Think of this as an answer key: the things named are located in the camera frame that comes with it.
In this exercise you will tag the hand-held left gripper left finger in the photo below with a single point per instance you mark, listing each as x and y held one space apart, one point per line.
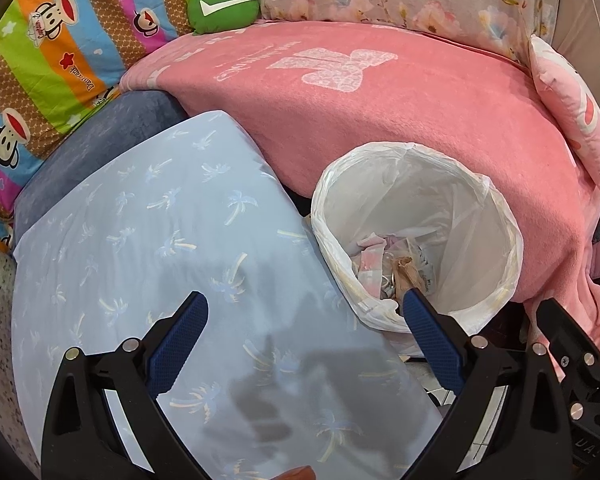
180 345

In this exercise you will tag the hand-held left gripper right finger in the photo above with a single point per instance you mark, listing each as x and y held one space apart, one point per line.
430 340

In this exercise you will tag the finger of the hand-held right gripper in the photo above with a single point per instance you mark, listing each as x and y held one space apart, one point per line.
570 350

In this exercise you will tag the pink cloth piece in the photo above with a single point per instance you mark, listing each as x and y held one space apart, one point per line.
370 262

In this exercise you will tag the bin with white plastic bag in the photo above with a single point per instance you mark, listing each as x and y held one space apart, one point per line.
460 230

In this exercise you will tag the person's left hand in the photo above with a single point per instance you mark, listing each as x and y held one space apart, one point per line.
297 474

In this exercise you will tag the light blue palm print cloth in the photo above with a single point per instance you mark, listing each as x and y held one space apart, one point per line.
155 240

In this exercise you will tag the pink printed pillow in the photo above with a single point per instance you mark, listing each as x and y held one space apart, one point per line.
575 105

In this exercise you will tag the pink blanket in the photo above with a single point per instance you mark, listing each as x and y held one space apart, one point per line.
405 125

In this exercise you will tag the blue-grey sofa cushion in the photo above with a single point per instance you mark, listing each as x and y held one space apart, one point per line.
105 130

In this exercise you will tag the colourful monkey print pillow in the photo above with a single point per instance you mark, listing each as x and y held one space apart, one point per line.
55 60

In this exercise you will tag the green round cushion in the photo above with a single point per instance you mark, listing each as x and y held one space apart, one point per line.
222 10

